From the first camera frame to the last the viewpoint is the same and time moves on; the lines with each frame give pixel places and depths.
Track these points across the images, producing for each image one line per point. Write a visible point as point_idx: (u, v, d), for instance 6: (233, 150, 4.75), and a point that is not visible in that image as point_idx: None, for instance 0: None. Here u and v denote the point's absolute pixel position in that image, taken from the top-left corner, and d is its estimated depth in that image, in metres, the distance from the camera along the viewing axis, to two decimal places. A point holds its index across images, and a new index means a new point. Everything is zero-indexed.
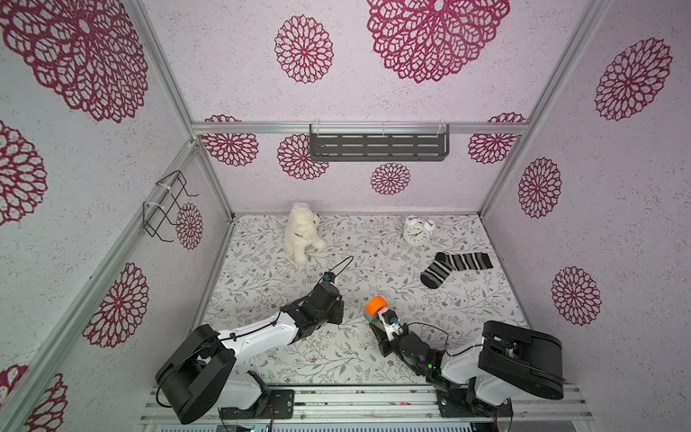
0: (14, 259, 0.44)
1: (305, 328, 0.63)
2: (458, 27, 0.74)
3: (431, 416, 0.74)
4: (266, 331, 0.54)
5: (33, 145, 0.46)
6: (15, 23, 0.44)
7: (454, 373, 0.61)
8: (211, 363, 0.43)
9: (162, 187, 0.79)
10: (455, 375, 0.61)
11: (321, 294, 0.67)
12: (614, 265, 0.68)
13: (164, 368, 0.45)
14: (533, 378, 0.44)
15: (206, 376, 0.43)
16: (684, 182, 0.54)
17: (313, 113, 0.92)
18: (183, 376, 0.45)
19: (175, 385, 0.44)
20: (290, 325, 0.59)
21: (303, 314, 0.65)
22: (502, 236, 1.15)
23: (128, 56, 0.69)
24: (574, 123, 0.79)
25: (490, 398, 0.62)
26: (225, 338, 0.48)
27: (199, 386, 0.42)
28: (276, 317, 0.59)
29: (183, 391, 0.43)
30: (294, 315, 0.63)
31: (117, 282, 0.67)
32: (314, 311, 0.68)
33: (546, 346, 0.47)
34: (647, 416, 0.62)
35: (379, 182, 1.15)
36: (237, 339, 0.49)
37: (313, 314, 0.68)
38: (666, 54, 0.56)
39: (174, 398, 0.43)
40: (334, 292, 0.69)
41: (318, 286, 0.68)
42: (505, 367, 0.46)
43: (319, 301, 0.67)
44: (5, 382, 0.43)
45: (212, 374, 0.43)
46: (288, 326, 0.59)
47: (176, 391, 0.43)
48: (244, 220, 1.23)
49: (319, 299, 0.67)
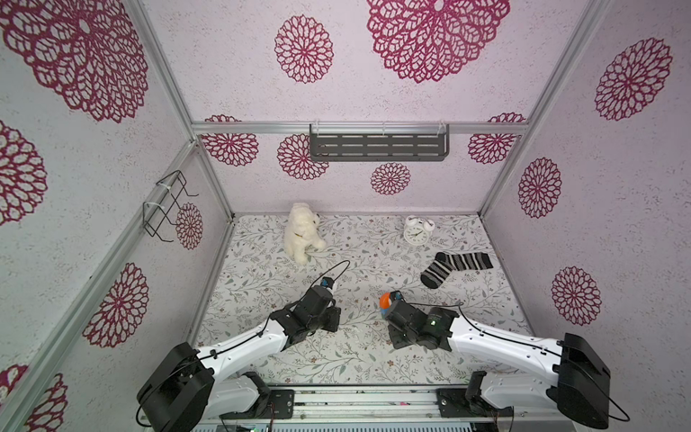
0: (14, 259, 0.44)
1: (296, 334, 0.61)
2: (458, 27, 0.74)
3: (430, 415, 0.74)
4: (251, 343, 0.52)
5: (33, 145, 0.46)
6: (15, 23, 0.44)
7: (471, 345, 0.52)
8: (189, 384, 0.42)
9: (162, 187, 0.79)
10: (467, 346, 0.53)
11: (314, 300, 0.65)
12: (614, 265, 0.68)
13: (143, 390, 0.44)
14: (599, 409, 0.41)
15: (186, 397, 0.41)
16: (684, 182, 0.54)
17: (313, 113, 0.92)
18: (165, 395, 0.44)
19: (157, 406, 0.43)
20: (278, 334, 0.57)
21: (294, 319, 0.63)
22: (502, 236, 1.15)
23: (128, 56, 0.69)
24: (574, 123, 0.79)
25: (495, 401, 0.62)
26: (204, 356, 0.46)
27: (179, 406, 0.41)
28: (264, 325, 0.57)
29: (164, 412, 0.42)
30: (284, 321, 0.61)
31: (116, 282, 0.66)
32: (307, 318, 0.65)
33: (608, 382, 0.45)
34: (646, 416, 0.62)
35: (379, 182, 1.15)
36: (219, 356, 0.47)
37: (305, 319, 0.66)
38: (666, 54, 0.56)
39: (155, 420, 0.42)
40: (329, 296, 0.67)
41: (311, 292, 0.65)
42: (591, 397, 0.41)
43: (313, 306, 0.65)
44: (5, 382, 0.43)
45: (190, 398, 0.41)
46: (275, 335, 0.57)
47: (158, 409, 0.42)
48: (244, 219, 1.23)
49: (312, 304, 0.65)
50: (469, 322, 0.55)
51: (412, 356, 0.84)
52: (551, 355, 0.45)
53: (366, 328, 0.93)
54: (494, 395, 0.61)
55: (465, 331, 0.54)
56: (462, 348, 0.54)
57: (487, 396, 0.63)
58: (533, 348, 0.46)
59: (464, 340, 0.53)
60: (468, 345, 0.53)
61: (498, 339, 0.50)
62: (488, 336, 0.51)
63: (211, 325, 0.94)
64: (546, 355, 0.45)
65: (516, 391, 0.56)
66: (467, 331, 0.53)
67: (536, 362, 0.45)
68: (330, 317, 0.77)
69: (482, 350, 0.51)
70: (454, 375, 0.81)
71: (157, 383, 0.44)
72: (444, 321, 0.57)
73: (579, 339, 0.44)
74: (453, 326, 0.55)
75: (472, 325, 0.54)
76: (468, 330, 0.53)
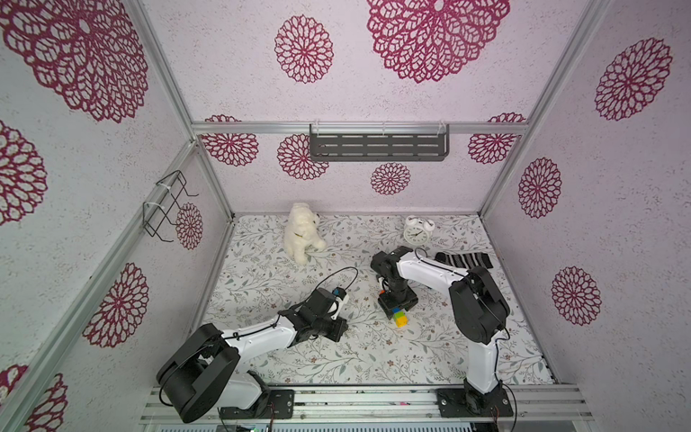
0: (14, 259, 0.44)
1: (302, 332, 0.64)
2: (458, 27, 0.74)
3: (431, 416, 0.74)
4: (267, 332, 0.55)
5: (34, 145, 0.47)
6: (15, 23, 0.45)
7: (412, 269, 0.65)
8: (214, 361, 0.44)
9: (162, 187, 0.79)
10: (409, 270, 0.66)
11: (318, 301, 0.69)
12: (614, 266, 0.68)
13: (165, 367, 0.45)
14: (479, 321, 0.52)
15: (211, 373, 0.43)
16: (684, 182, 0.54)
17: (313, 113, 0.92)
18: (186, 373, 0.45)
19: (176, 384, 0.44)
20: (289, 328, 0.61)
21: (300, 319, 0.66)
22: (502, 236, 1.15)
23: (128, 56, 0.69)
24: (574, 123, 0.79)
25: (480, 385, 0.64)
26: (228, 337, 0.49)
27: (202, 385, 0.43)
28: (276, 319, 0.61)
29: (185, 391, 0.43)
30: (292, 319, 0.64)
31: (116, 282, 0.66)
32: (310, 317, 0.69)
33: (500, 311, 0.54)
34: (647, 416, 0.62)
35: (380, 182, 1.15)
36: (241, 338, 0.50)
37: (309, 319, 0.69)
38: (666, 54, 0.56)
39: (176, 399, 0.43)
40: (334, 297, 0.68)
41: (319, 290, 0.70)
42: (470, 306, 0.51)
43: (318, 307, 0.69)
44: (5, 382, 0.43)
45: (216, 374, 0.43)
46: (287, 328, 0.60)
47: (178, 388, 0.43)
48: (244, 220, 1.23)
49: (318, 305, 0.69)
50: (416, 253, 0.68)
51: (412, 356, 0.84)
52: (457, 274, 0.56)
53: (366, 328, 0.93)
54: (476, 379, 0.64)
55: (411, 257, 0.67)
56: (407, 272, 0.67)
57: (471, 376, 0.66)
58: (447, 270, 0.59)
59: (408, 262, 0.67)
60: (408, 268, 0.66)
61: (430, 265, 0.62)
62: (424, 261, 0.64)
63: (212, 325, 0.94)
64: (453, 275, 0.57)
65: (482, 364, 0.59)
66: (411, 257, 0.67)
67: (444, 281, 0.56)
68: (334, 327, 0.79)
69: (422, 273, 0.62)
70: (454, 375, 0.81)
71: (178, 364, 0.45)
72: (401, 252, 0.71)
73: (485, 270, 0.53)
74: (404, 255, 0.70)
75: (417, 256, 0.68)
76: (411, 257, 0.67)
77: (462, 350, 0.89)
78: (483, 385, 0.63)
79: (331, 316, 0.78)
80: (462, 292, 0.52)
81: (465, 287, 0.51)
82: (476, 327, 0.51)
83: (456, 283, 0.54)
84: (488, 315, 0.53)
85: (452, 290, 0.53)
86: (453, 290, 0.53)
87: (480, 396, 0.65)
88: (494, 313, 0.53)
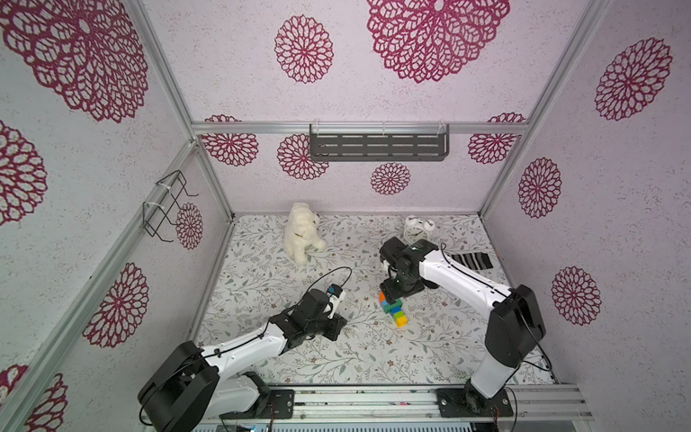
0: (14, 259, 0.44)
1: (294, 338, 0.62)
2: (458, 27, 0.74)
3: (431, 416, 0.74)
4: (253, 345, 0.53)
5: (34, 145, 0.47)
6: (15, 23, 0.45)
7: (440, 276, 0.57)
8: (193, 382, 0.42)
9: (162, 187, 0.79)
10: (435, 276, 0.58)
11: (310, 303, 0.66)
12: (614, 266, 0.68)
13: (146, 388, 0.44)
14: (516, 349, 0.46)
15: (190, 394, 0.42)
16: (684, 182, 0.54)
17: (313, 113, 0.92)
18: (166, 394, 0.44)
19: (156, 406, 0.43)
20: (278, 337, 0.58)
21: (292, 325, 0.64)
22: (502, 236, 1.15)
23: (128, 56, 0.69)
24: (574, 123, 0.79)
25: (484, 390, 0.63)
26: (209, 355, 0.47)
27: (181, 407, 0.42)
28: (264, 328, 0.58)
29: (166, 412, 0.42)
30: (283, 326, 0.62)
31: (116, 282, 0.66)
32: (303, 322, 0.67)
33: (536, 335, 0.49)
34: (647, 416, 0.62)
35: (380, 183, 1.16)
36: (223, 355, 0.48)
37: (302, 324, 0.67)
38: (666, 54, 0.56)
39: (157, 419, 0.42)
40: (326, 300, 0.68)
41: (311, 294, 0.66)
42: (512, 333, 0.46)
43: (309, 310, 0.66)
44: (5, 382, 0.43)
45: (194, 396, 0.42)
46: (275, 337, 0.58)
47: (159, 409, 0.42)
48: (244, 219, 1.23)
49: (309, 309, 0.66)
50: (444, 256, 0.59)
51: (412, 356, 0.84)
52: (498, 293, 0.49)
53: (366, 328, 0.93)
54: (482, 384, 0.63)
55: (437, 261, 0.58)
56: (428, 274, 0.59)
57: (475, 380, 0.65)
58: (486, 286, 0.51)
59: (436, 267, 0.57)
60: (435, 274, 0.58)
61: (461, 274, 0.55)
62: (453, 269, 0.56)
63: (211, 325, 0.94)
64: (493, 294, 0.49)
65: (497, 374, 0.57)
66: (437, 261, 0.58)
67: (481, 297, 0.50)
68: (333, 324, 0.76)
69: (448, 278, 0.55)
70: (454, 376, 0.81)
71: (159, 383, 0.44)
72: (424, 248, 0.62)
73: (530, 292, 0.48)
74: (427, 254, 0.61)
75: (447, 261, 0.58)
76: (439, 262, 0.58)
77: (462, 350, 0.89)
78: (488, 391, 0.62)
79: (327, 315, 0.76)
80: (507, 317, 0.45)
81: (509, 310, 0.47)
82: (513, 354, 0.46)
83: (499, 305, 0.47)
84: (524, 341, 0.48)
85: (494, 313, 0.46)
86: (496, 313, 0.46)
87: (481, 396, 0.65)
88: (532, 337, 0.49)
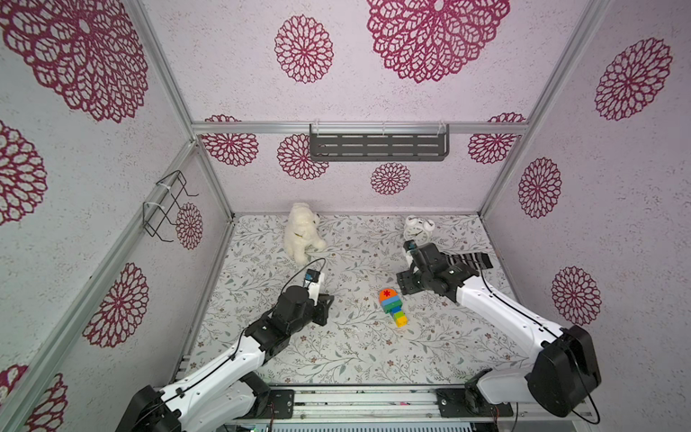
0: (14, 259, 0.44)
1: (275, 345, 0.59)
2: (458, 27, 0.74)
3: (431, 416, 0.74)
4: (223, 371, 0.50)
5: (34, 145, 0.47)
6: (15, 23, 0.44)
7: (480, 306, 0.53)
8: None
9: (162, 187, 0.79)
10: (476, 304, 0.54)
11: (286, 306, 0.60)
12: (614, 266, 0.68)
13: None
14: (568, 399, 0.42)
15: None
16: (684, 182, 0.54)
17: (313, 113, 0.92)
18: None
19: None
20: (253, 352, 0.55)
21: (272, 330, 0.60)
22: (502, 236, 1.15)
23: (128, 56, 0.69)
24: (574, 123, 0.79)
25: (489, 395, 0.63)
26: (170, 397, 0.44)
27: None
28: (236, 346, 0.55)
29: None
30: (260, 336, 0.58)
31: (116, 282, 0.66)
32: (283, 327, 0.63)
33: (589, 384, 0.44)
34: (647, 416, 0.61)
35: (380, 183, 1.16)
36: (187, 392, 0.45)
37: (283, 328, 0.63)
38: (666, 54, 0.56)
39: None
40: (303, 298, 0.62)
41: (287, 294, 0.61)
42: (564, 379, 0.41)
43: (286, 313, 0.61)
44: (5, 382, 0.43)
45: None
46: (250, 354, 0.54)
47: None
48: (244, 219, 1.23)
49: (285, 311, 0.61)
50: (486, 283, 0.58)
51: (412, 356, 0.84)
52: (548, 332, 0.45)
53: (366, 328, 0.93)
54: (489, 390, 0.62)
55: (479, 288, 0.55)
56: (467, 301, 0.56)
57: (482, 382, 0.64)
58: (533, 321, 0.47)
59: (477, 295, 0.54)
60: (476, 301, 0.54)
61: (506, 306, 0.51)
62: (497, 299, 0.52)
63: (211, 325, 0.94)
64: (542, 332, 0.45)
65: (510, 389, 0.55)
66: (480, 288, 0.55)
67: (528, 333, 0.46)
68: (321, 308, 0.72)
69: (489, 308, 0.51)
70: (454, 376, 0.81)
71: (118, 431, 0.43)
72: (463, 273, 0.59)
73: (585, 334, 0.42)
74: (467, 280, 0.57)
75: (489, 289, 0.55)
76: (481, 289, 0.55)
77: (462, 350, 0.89)
78: (491, 396, 0.62)
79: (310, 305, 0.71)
80: (559, 361, 0.41)
81: (560, 353, 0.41)
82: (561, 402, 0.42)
83: (548, 345, 0.43)
84: (577, 391, 0.43)
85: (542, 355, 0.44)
86: (545, 355, 0.42)
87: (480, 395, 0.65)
88: (585, 385, 0.44)
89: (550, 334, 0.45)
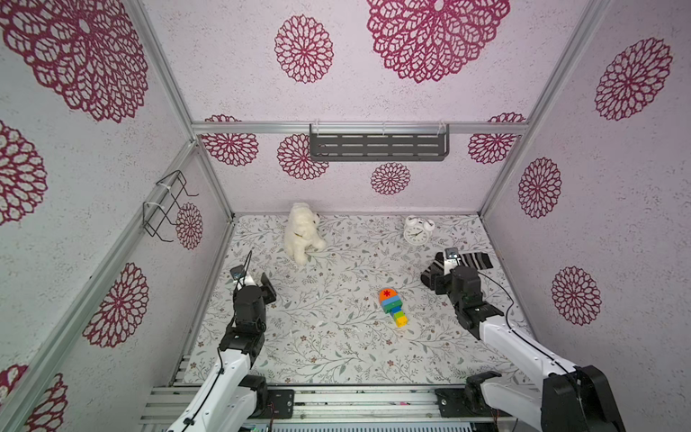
0: (14, 259, 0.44)
1: (255, 345, 0.61)
2: (458, 27, 0.74)
3: (430, 415, 0.74)
4: (220, 386, 0.50)
5: (33, 145, 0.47)
6: (15, 23, 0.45)
7: (497, 339, 0.56)
8: None
9: (162, 187, 0.79)
10: (494, 337, 0.57)
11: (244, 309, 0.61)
12: (614, 265, 0.68)
13: None
14: None
15: None
16: (684, 182, 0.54)
17: (313, 113, 0.92)
18: None
19: None
20: (237, 361, 0.56)
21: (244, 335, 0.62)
22: (502, 237, 1.15)
23: (128, 56, 0.69)
24: (573, 123, 0.79)
25: (490, 398, 0.62)
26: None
27: None
28: (217, 364, 0.55)
29: None
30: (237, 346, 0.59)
31: (116, 282, 0.66)
32: (254, 327, 0.64)
33: None
34: (646, 416, 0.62)
35: (380, 183, 1.16)
36: (196, 418, 0.45)
37: (254, 328, 0.65)
38: (666, 54, 0.56)
39: None
40: (257, 295, 0.63)
41: (239, 301, 0.61)
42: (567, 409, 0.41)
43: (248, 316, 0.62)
44: (5, 382, 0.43)
45: None
46: (236, 363, 0.55)
47: None
48: (244, 219, 1.23)
49: (247, 314, 0.62)
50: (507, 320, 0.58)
51: (412, 356, 0.84)
52: (559, 366, 0.46)
53: (366, 328, 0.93)
54: (491, 393, 0.62)
55: (499, 323, 0.59)
56: (486, 335, 0.59)
57: (488, 386, 0.64)
58: (546, 356, 0.48)
59: (495, 328, 0.58)
60: (494, 336, 0.57)
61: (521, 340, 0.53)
62: (514, 333, 0.55)
63: (211, 325, 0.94)
64: (552, 366, 0.46)
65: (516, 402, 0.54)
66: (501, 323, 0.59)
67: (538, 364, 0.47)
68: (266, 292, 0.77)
69: (506, 344, 0.54)
70: (454, 376, 0.81)
71: None
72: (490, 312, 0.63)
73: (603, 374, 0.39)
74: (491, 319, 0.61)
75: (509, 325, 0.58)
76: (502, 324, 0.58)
77: (462, 350, 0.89)
78: (491, 399, 0.62)
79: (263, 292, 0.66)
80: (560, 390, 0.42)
81: (565, 384, 0.43)
82: None
83: (554, 376, 0.45)
84: None
85: (546, 384, 0.43)
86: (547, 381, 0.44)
87: (480, 391, 0.66)
88: None
89: (561, 368, 0.46)
